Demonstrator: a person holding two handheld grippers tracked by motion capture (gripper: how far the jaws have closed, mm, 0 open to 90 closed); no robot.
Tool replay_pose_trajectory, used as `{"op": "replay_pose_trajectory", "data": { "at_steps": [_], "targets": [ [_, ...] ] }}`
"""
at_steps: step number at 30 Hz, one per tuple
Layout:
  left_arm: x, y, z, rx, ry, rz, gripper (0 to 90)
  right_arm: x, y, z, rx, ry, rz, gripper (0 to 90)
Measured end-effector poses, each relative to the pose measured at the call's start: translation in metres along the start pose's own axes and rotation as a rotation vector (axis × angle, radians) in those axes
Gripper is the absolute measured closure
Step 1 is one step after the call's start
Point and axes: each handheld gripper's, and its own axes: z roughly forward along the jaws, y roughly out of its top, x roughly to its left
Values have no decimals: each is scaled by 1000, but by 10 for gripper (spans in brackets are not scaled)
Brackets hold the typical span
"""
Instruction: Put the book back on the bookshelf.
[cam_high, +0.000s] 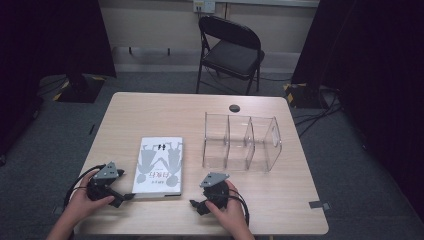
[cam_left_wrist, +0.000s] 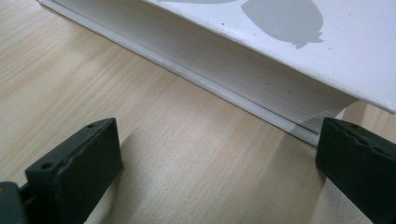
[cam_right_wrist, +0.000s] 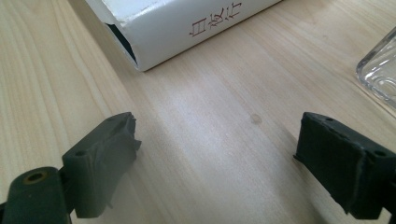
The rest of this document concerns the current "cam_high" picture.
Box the right hand-held gripper black cable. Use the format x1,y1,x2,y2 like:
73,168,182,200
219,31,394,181
228,191,250,226

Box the black folding chair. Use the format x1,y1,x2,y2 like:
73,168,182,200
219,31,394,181
195,15,266,96

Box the white wall socket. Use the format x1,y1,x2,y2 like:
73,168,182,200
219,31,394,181
193,0,216,14

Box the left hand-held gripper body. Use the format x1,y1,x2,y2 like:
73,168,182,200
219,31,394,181
87,161,126,202

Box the grey wall cable duct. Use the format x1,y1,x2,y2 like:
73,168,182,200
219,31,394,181
215,0,321,8

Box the black stand base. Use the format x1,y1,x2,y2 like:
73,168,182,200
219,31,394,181
283,81,322,109
52,73,106,104

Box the clear acrylic divided organizer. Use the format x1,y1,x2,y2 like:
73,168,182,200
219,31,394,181
201,111,283,173

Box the black floor cables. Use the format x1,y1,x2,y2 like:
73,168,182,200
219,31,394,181
293,87,343,138

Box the person's right hand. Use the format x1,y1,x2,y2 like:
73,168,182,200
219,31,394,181
204,179,252,236

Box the dark curtain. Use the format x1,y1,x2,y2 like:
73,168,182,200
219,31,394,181
291,0,424,219
0,0,117,158

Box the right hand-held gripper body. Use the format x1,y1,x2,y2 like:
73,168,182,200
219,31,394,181
199,171,231,210

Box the person's left hand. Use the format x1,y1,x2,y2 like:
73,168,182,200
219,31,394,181
63,169,116,228

